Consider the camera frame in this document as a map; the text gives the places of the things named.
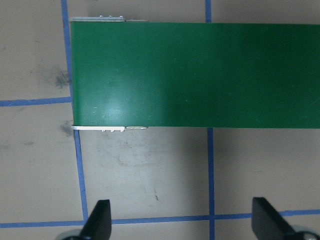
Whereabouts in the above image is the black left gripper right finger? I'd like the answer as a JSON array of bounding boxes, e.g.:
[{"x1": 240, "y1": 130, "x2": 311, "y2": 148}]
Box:
[{"x1": 251, "y1": 197, "x2": 296, "y2": 240}]

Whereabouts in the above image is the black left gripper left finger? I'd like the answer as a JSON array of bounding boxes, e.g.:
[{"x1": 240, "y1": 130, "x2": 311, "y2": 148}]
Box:
[{"x1": 79, "y1": 199, "x2": 111, "y2": 240}]

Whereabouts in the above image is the green conveyor belt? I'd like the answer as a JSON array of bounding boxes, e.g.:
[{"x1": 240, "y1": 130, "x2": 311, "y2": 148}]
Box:
[{"x1": 70, "y1": 17, "x2": 320, "y2": 131}]

